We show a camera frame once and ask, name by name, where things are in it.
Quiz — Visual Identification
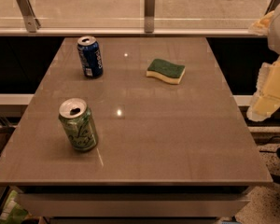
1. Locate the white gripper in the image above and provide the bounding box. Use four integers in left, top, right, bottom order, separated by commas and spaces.
246, 4, 280, 121

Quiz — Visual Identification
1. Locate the green soda can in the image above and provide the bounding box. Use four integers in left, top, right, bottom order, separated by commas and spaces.
59, 98, 98, 151

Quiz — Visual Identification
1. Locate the blue Pepsi can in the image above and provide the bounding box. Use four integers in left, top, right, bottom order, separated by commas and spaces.
77, 35, 103, 78

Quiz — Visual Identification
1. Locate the green and yellow sponge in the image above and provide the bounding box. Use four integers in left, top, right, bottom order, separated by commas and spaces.
146, 59, 186, 85

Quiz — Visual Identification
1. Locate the glass railing panel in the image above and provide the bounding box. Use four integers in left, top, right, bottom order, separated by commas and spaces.
0, 0, 271, 30

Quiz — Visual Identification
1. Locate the green bag under table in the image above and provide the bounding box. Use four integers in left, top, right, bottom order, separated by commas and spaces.
0, 190, 28, 224

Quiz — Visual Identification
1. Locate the middle metal rail bracket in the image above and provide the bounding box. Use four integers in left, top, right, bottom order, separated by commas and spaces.
144, 0, 155, 33

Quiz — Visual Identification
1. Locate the left metal rail bracket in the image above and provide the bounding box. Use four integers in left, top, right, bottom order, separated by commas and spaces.
16, 0, 41, 33

